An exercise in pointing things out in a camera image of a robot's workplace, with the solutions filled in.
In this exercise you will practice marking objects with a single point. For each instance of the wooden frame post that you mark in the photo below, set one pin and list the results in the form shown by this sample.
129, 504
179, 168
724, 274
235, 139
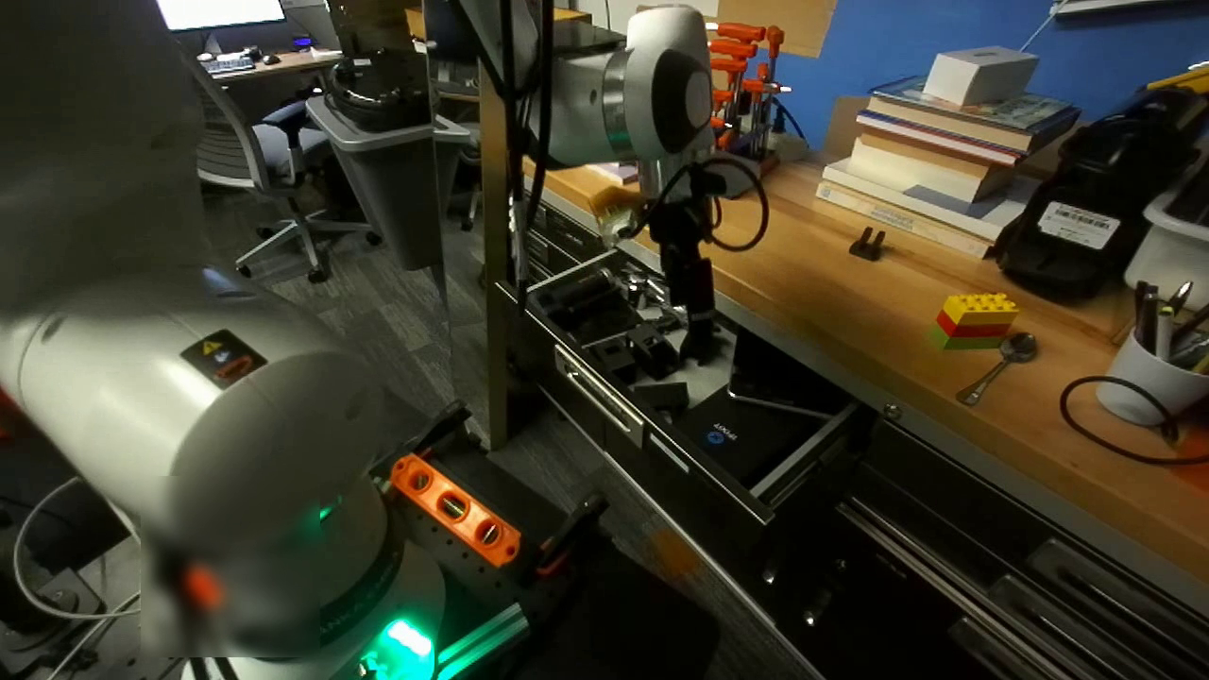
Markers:
493, 288

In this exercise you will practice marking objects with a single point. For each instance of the open workbench drawer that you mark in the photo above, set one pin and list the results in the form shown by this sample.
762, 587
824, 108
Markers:
606, 393

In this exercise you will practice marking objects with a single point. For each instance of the orange spirit level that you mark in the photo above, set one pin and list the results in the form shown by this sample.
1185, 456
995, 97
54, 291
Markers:
456, 504

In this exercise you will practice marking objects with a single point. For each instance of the closed drawer bank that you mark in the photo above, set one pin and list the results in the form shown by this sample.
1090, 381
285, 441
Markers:
553, 247
985, 570

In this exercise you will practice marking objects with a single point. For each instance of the white pen cup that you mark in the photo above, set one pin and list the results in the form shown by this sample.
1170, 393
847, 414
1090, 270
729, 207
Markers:
1145, 382

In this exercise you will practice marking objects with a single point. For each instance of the lit computer monitor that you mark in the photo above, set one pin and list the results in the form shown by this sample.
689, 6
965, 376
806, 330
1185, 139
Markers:
221, 13

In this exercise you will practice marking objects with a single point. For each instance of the tall stack of books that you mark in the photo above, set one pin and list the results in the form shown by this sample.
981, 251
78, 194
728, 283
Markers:
940, 157

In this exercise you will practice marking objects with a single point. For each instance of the black bin bag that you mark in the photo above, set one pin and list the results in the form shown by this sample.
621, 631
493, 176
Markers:
371, 82

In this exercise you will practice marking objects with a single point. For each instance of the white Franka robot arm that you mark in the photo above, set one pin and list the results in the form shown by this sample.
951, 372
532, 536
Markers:
190, 417

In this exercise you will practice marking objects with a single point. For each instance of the small white box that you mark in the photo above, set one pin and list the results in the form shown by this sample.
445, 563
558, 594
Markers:
981, 79

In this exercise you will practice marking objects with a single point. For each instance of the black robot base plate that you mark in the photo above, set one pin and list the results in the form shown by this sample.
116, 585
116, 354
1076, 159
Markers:
536, 517

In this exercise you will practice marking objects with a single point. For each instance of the grey trash bin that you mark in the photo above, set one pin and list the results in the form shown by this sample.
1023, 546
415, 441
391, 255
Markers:
383, 176

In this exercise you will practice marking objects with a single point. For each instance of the metal spoon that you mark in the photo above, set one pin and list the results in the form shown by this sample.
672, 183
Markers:
1003, 364

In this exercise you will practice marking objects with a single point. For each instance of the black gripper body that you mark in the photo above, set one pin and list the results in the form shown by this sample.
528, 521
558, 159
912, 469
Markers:
684, 241

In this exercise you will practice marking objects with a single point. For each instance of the white paper sheet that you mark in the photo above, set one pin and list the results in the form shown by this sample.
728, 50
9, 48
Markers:
663, 393

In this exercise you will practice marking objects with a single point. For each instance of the black device with white label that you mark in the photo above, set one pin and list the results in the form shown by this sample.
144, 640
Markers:
1081, 202

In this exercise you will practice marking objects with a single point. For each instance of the small blue item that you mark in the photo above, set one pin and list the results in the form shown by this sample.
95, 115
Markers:
721, 435

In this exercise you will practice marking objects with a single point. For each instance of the black tiny forked part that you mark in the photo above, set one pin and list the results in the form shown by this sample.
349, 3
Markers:
868, 244

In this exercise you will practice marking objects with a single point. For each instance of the brown cork board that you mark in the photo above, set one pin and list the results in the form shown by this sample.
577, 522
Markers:
789, 22

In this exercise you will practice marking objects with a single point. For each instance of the pens and tools bunch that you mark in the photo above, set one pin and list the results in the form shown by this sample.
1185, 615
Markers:
1165, 317

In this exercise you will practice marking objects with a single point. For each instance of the grey office chair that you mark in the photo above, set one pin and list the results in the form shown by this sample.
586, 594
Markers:
285, 165

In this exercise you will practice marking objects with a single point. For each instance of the white plastic tub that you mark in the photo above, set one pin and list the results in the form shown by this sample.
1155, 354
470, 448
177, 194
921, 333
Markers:
1173, 247

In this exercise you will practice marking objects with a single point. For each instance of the dark hand tools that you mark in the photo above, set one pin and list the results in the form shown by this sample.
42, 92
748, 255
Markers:
586, 304

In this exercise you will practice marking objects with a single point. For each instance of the background office desk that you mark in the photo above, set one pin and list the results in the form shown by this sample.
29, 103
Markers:
277, 61

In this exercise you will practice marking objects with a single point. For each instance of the yellow red green lego block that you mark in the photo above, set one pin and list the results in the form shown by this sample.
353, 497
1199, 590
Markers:
973, 324

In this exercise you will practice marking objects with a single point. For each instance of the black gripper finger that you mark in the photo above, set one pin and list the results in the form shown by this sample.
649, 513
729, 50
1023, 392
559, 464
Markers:
709, 324
684, 324

